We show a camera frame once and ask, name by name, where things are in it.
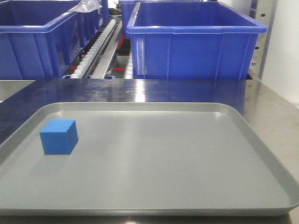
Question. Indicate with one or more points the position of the blue foam cube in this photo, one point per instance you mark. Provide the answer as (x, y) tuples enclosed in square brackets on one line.
[(59, 136)]

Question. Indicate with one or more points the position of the grey metal shelf upright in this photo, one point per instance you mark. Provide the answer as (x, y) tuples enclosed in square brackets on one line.
[(263, 11)]

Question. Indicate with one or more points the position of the grey metal tray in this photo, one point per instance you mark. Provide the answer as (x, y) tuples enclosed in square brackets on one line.
[(156, 159)]

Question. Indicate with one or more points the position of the blue plastic bin right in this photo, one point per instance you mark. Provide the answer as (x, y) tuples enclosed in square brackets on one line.
[(191, 40)]

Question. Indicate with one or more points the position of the blue plastic bin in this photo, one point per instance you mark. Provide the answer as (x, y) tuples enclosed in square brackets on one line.
[(191, 40), (42, 38)]

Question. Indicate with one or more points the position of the clear plastic bag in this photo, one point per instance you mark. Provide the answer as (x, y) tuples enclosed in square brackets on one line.
[(86, 6)]

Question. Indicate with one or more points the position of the blue plastic bin left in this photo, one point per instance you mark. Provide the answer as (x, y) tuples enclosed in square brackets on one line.
[(42, 38)]

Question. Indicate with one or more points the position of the white roller conveyor rail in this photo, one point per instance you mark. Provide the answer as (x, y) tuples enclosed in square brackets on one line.
[(89, 61)]

